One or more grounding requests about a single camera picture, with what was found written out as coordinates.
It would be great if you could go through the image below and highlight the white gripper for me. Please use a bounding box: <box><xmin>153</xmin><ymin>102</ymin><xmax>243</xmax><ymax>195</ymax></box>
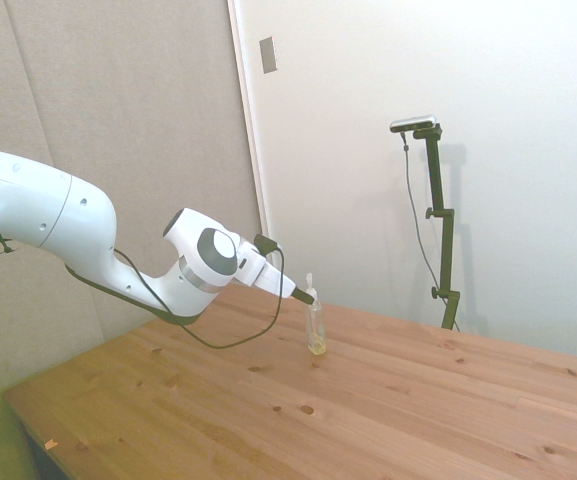
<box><xmin>252</xmin><ymin>261</ymin><xmax>317</xmax><ymax>306</ymax></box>

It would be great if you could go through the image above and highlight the clear sanitizer pump bottle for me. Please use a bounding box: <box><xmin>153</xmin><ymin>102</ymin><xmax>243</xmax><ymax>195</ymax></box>
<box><xmin>303</xmin><ymin>272</ymin><xmax>329</xmax><ymax>358</ymax></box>

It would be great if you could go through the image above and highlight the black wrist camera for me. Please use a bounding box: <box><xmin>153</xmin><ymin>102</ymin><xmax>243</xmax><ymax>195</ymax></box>
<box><xmin>253</xmin><ymin>232</ymin><xmax>281</xmax><ymax>256</ymax></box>

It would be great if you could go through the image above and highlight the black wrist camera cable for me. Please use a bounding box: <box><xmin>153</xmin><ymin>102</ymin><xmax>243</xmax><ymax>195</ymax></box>
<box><xmin>110</xmin><ymin>242</ymin><xmax>286</xmax><ymax>351</ymax></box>

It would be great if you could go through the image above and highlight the black jointed camera stand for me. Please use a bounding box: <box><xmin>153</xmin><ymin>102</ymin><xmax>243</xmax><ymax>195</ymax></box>
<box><xmin>411</xmin><ymin>124</ymin><xmax>463</xmax><ymax>332</ymax></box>

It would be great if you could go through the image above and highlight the white door frame trim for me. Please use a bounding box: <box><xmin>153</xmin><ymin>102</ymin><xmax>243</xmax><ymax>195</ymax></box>
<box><xmin>226</xmin><ymin>0</ymin><xmax>272</xmax><ymax>242</ymax></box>

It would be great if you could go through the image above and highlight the grey bar stereo camera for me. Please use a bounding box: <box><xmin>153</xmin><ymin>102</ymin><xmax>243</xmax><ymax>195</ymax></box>
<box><xmin>389</xmin><ymin>114</ymin><xmax>440</xmax><ymax>135</ymax></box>

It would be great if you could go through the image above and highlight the grey wall plate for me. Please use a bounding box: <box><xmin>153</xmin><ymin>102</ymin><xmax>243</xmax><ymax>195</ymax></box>
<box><xmin>258</xmin><ymin>35</ymin><xmax>279</xmax><ymax>76</ymax></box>

